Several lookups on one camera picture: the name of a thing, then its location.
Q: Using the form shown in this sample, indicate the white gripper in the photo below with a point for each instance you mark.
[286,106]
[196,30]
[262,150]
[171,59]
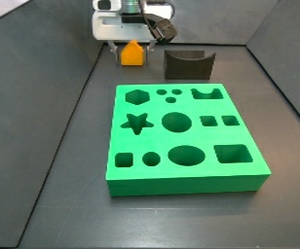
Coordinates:
[123,20]

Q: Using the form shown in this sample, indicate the orange three prong object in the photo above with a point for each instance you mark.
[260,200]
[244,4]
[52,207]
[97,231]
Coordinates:
[133,54]

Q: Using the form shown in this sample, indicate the black curved fixture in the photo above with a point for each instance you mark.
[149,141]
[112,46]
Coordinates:
[189,65]

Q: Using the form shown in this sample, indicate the green shape sorter block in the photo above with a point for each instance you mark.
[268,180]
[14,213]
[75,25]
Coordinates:
[180,142]

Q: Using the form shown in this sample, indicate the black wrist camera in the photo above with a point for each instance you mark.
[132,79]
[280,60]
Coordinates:
[163,31]

